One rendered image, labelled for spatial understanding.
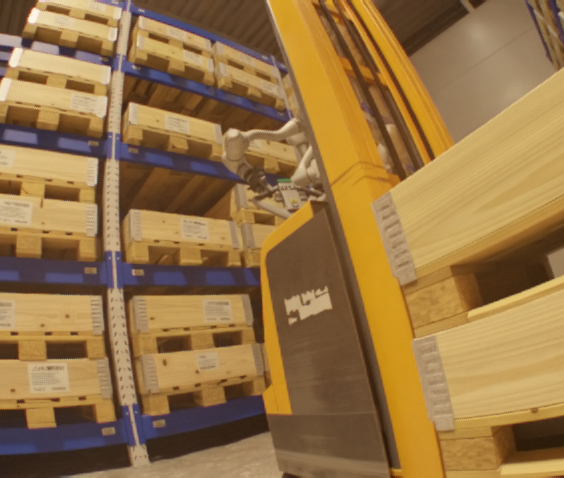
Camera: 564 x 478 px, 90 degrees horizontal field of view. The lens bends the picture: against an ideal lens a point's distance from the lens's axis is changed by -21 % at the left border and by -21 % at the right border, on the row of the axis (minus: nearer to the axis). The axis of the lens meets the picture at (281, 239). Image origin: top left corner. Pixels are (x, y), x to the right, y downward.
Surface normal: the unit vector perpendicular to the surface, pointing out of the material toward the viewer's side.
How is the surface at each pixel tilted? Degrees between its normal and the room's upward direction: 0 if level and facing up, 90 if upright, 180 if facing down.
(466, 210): 90
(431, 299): 90
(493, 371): 90
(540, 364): 90
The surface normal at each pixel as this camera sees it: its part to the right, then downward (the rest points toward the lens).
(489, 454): -0.84, -0.01
